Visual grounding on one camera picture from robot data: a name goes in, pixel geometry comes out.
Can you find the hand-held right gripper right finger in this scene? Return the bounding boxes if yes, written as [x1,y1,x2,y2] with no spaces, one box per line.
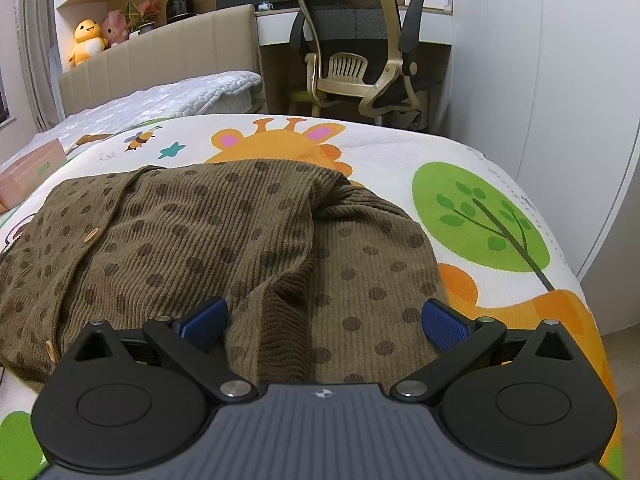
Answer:
[391,298,575,403]

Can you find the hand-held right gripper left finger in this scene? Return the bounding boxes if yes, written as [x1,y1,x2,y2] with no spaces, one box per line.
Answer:
[75,298,258,405]

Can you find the brown polka-dot cardigan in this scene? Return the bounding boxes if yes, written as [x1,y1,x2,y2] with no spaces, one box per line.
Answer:
[0,160,451,395]

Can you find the printed cartoon blanket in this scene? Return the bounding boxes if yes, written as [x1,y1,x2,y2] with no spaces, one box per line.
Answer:
[0,114,623,480]

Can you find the white quilted mattress pad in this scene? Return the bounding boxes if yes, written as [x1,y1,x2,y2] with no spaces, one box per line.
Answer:
[35,71,263,146]

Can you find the pink gift box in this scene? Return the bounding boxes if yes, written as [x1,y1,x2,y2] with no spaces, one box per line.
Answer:
[0,140,67,211]

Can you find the green stool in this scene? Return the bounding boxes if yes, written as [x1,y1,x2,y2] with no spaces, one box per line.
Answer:
[287,87,323,117]

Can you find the white wardrobe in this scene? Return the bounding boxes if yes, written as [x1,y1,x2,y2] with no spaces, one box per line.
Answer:
[445,0,640,281]

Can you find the beige padded headboard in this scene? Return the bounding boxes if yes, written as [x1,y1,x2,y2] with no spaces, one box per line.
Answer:
[59,4,262,121]

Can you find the yellow plush duck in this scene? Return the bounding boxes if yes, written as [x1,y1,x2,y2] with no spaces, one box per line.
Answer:
[67,18,108,67]

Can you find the pink plush toy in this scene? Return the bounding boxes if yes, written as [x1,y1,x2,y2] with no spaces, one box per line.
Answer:
[101,10,128,48]

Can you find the grey curtain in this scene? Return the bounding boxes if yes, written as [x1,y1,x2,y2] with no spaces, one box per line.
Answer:
[0,0,60,133]

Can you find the potted plant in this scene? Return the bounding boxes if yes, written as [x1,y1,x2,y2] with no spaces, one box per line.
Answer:
[125,1,161,40]

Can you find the black round speaker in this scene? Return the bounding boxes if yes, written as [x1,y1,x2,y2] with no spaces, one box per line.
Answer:
[166,0,198,24]

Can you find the beige mesh office chair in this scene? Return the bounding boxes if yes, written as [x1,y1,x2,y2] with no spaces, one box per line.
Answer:
[287,0,446,133]

